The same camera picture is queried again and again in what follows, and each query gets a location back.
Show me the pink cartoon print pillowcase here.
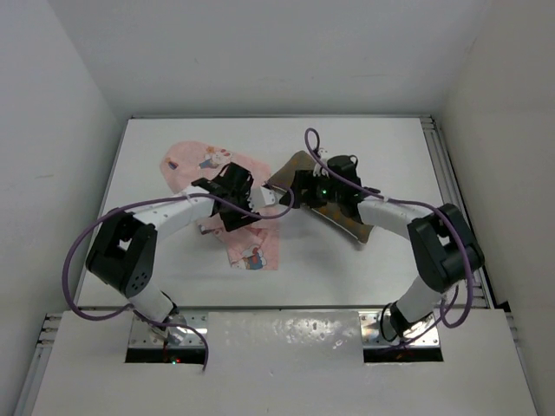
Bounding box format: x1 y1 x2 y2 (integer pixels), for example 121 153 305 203
160 141 279 270

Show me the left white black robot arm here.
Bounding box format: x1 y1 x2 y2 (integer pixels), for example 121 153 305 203
86 162 257 335

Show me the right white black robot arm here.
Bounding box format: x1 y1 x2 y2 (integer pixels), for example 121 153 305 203
270 155 485 342

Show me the white front cover board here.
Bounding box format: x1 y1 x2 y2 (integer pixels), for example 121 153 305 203
33 310 535 415

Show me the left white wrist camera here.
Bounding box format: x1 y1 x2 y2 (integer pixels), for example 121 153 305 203
251 186 278 210

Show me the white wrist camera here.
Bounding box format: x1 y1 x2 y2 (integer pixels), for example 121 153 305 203
313 147 330 177
251 186 278 210

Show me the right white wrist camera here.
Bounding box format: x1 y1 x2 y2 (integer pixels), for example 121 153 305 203
313 147 330 177

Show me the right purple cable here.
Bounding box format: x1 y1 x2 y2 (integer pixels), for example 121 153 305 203
304 127 475 348

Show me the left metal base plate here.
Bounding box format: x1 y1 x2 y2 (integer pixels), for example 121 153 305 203
127 314 207 349

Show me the metal base plate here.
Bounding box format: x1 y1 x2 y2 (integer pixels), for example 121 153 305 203
358 309 441 349
127 314 207 349

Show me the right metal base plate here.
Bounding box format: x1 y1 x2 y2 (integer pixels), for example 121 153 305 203
358 309 441 349

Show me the left aluminium frame rail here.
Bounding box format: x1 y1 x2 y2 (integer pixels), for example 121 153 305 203
13 313 62 415

